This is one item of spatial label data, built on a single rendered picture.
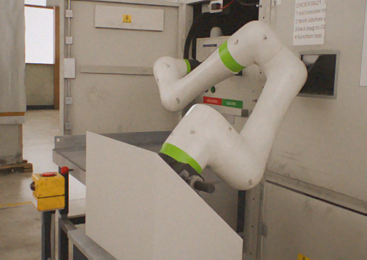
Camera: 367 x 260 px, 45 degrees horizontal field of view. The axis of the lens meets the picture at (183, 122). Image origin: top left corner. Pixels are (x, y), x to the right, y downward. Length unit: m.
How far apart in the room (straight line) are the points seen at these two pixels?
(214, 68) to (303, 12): 0.38
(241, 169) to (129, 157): 0.34
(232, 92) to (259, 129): 0.75
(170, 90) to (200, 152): 0.56
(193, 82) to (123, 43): 0.82
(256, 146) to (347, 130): 0.36
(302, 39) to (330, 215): 0.62
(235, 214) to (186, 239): 0.87
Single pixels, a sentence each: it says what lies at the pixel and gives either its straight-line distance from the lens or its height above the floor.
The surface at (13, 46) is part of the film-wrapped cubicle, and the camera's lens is 5.28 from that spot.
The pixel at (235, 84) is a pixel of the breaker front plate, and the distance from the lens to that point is 2.02.
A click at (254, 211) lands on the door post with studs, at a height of 0.65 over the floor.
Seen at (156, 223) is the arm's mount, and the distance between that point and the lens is 0.98.
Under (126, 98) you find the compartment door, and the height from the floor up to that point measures 1.07.
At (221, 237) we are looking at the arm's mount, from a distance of 1.11.
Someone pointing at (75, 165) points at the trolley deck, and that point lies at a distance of 1.78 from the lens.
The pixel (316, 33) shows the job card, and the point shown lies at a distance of 1.60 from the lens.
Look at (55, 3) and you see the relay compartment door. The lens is 3.34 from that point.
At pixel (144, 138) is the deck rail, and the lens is 2.22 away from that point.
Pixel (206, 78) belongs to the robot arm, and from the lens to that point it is 1.56.
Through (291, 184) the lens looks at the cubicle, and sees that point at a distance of 1.72.
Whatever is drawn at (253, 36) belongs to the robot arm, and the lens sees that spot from 1.43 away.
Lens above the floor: 1.23
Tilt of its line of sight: 7 degrees down
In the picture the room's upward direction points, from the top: 2 degrees clockwise
